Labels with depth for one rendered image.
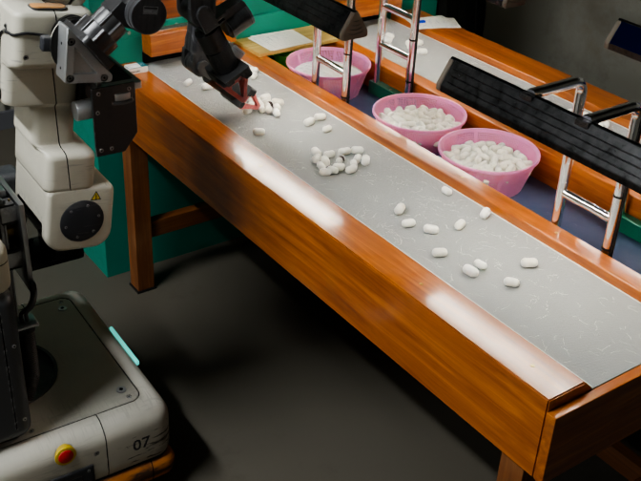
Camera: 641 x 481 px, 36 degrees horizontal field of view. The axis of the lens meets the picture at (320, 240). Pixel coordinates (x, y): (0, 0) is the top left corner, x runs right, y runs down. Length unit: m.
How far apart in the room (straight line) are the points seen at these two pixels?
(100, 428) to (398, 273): 0.83
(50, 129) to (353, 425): 1.20
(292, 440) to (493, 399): 0.99
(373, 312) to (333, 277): 0.15
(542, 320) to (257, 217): 0.78
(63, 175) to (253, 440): 0.95
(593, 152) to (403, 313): 0.49
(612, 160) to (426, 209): 0.58
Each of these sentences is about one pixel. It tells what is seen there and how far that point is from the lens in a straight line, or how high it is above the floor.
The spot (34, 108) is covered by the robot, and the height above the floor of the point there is 1.00.
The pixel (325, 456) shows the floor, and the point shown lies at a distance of 2.71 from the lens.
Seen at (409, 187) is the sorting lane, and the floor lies 0.74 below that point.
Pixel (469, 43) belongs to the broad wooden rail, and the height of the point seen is 0.77.
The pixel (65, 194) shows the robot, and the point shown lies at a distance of 2.26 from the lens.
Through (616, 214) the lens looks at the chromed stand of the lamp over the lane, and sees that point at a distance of 2.19.
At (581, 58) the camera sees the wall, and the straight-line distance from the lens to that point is 4.42.
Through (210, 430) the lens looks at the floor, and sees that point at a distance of 2.78.
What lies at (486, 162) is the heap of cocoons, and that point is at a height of 0.74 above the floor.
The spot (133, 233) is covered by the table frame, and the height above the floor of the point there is 0.23.
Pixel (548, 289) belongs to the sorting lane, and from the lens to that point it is 2.11.
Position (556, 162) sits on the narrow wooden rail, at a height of 0.75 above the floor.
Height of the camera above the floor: 1.87
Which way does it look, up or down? 31 degrees down
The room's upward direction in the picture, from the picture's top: 3 degrees clockwise
